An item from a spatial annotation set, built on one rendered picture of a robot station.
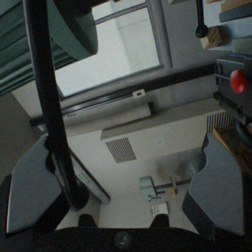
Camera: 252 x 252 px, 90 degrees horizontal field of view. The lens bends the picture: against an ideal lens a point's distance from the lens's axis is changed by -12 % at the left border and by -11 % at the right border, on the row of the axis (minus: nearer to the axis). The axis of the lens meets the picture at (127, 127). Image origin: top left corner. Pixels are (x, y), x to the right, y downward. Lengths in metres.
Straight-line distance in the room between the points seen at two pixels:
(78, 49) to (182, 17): 1.48
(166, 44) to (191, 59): 0.32
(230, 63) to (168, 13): 1.36
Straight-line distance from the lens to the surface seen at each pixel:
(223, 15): 0.29
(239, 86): 0.22
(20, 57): 0.22
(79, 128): 1.85
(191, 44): 1.68
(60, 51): 0.21
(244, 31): 0.41
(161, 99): 1.78
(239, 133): 0.41
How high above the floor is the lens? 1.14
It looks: 10 degrees up
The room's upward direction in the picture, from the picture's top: 104 degrees counter-clockwise
